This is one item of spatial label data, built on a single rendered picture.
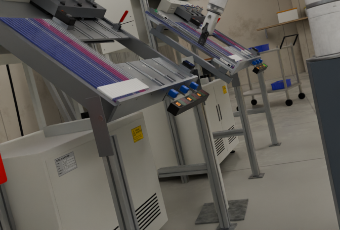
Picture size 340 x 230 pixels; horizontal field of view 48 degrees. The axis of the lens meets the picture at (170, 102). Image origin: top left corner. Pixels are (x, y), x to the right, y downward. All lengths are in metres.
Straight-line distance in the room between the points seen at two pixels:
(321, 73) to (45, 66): 0.90
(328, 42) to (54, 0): 1.04
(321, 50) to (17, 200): 1.17
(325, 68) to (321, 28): 0.14
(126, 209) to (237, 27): 8.90
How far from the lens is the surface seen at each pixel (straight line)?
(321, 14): 1.44
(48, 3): 1.63
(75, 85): 1.16
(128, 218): 1.13
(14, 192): 1.44
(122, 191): 1.11
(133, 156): 1.73
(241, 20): 9.85
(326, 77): 1.41
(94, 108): 1.08
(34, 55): 1.25
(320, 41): 1.45
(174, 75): 1.63
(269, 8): 9.84
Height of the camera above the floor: 0.79
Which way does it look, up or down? 5 degrees down
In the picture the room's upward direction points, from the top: 13 degrees counter-clockwise
